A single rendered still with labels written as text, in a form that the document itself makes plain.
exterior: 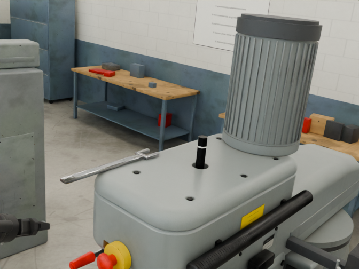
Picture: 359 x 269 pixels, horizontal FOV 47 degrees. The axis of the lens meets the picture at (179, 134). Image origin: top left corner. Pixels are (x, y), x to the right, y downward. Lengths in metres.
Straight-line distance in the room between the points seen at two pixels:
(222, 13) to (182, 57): 0.97
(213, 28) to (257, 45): 5.13
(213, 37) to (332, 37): 1.72
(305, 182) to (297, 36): 0.47
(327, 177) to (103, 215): 0.77
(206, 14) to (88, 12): 2.75
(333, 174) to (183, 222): 0.78
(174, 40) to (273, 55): 5.65
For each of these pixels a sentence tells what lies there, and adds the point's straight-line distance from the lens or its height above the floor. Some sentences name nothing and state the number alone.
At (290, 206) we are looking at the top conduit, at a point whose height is 1.80.
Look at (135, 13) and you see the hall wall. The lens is 7.20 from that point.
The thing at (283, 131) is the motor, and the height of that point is 1.96.
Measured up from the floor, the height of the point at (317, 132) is 0.90.
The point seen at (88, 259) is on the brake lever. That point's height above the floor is 1.71.
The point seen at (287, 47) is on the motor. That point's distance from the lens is 0.97.
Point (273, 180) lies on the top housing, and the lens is 0.94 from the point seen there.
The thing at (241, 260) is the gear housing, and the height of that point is 1.69.
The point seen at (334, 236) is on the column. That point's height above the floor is 1.56.
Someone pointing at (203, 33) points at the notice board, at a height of 1.71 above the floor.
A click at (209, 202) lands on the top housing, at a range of 0.77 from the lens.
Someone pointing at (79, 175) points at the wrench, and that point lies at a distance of 0.82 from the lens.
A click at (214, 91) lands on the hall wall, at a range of 6.14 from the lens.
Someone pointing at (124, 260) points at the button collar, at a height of 1.77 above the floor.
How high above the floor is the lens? 2.25
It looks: 19 degrees down
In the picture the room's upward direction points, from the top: 5 degrees clockwise
